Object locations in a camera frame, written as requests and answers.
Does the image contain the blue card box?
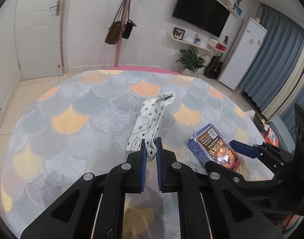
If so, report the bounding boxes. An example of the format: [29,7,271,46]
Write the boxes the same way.
[187,123,241,171]

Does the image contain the polka dot white cloth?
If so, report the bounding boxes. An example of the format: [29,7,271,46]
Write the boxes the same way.
[126,92,175,160]

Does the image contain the person's right hand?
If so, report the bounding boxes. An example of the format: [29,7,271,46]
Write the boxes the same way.
[282,215,303,231]

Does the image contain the orange box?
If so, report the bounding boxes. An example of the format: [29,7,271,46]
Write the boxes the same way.
[264,127,279,147]

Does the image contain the dark snack bowl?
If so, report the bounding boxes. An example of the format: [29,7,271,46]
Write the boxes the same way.
[253,112,269,132]

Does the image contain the grey blue sofa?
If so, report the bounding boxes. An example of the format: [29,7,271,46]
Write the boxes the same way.
[267,115,295,154]

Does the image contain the black guitar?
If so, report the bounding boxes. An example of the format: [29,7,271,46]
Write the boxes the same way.
[204,52,223,79]

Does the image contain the white refrigerator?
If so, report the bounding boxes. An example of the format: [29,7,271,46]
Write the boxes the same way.
[218,18,267,91]

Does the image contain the green potted plant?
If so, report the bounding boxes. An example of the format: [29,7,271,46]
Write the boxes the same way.
[176,46,211,77]

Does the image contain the red white shelf box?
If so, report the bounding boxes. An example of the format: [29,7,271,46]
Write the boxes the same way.
[208,38,227,53]

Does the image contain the blue curtain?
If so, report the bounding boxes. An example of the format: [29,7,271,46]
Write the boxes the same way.
[239,5,304,138]

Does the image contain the framed butterfly picture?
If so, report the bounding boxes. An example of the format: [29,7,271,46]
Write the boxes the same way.
[173,27,185,40]

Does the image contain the brown tote bag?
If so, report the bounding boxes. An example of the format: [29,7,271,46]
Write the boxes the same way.
[105,0,125,45]

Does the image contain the black small bag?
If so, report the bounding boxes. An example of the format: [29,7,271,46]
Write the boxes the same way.
[122,20,137,39]

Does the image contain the pink coat rack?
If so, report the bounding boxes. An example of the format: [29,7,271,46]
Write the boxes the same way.
[114,0,131,68]

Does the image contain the white door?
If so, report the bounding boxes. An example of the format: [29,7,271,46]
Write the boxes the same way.
[15,0,62,80]

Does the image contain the white wall shelf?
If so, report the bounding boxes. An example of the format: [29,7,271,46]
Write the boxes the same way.
[166,32,213,56]

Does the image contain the black wall television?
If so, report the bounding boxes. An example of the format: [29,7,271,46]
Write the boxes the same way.
[172,0,230,37]

